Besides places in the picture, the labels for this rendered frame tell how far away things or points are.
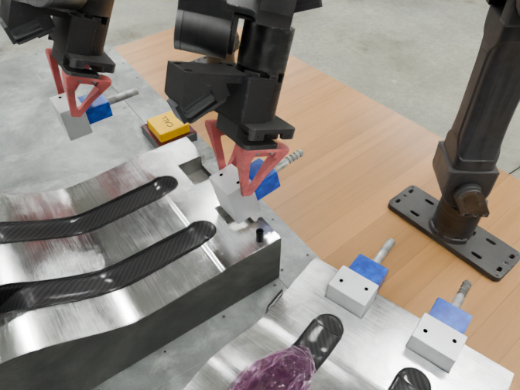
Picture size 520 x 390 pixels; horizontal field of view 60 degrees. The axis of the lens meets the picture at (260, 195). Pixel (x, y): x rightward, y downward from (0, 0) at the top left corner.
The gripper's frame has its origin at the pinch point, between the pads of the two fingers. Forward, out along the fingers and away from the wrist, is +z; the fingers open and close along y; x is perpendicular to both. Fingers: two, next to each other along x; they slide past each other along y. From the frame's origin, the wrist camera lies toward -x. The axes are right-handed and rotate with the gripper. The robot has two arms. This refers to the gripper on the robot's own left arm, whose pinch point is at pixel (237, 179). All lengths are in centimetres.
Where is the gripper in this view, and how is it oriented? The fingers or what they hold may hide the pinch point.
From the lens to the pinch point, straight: 58.3
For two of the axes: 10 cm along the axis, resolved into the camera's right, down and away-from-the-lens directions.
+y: 5.5, 4.8, -6.8
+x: 8.1, -1.0, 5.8
